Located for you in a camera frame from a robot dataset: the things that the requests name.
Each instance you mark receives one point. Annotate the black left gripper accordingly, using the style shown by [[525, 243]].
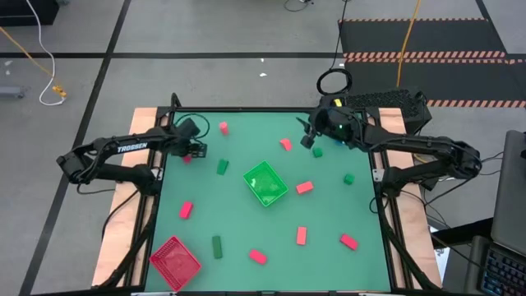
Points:
[[190, 146]]

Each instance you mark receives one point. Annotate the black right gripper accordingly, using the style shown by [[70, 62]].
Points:
[[322, 123]]

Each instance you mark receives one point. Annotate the small green block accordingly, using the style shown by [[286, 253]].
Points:
[[317, 152], [349, 179]]

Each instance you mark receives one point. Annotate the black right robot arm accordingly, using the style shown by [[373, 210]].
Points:
[[411, 146]]

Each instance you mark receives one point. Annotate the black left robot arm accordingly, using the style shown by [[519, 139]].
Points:
[[131, 147]]

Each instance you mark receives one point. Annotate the small red block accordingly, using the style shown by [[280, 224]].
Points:
[[187, 159]]

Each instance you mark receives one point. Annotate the green plastic basket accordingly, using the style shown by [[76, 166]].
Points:
[[267, 185]]

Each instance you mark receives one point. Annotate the wooden side board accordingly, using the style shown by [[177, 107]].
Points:
[[392, 117], [141, 119]]

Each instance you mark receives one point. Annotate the red plastic basket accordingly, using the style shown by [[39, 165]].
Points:
[[174, 263]]

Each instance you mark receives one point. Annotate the black striped floor mat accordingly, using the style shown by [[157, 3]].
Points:
[[452, 37]]

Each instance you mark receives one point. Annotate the grey laptop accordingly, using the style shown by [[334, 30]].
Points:
[[511, 197]]

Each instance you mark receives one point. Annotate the black cabinet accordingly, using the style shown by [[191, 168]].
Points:
[[24, 12]]

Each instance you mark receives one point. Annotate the black backlit keyboard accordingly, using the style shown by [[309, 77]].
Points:
[[505, 275]]

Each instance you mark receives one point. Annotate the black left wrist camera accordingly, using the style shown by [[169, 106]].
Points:
[[189, 128]]

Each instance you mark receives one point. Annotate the black metal table frame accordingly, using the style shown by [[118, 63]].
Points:
[[246, 109]]

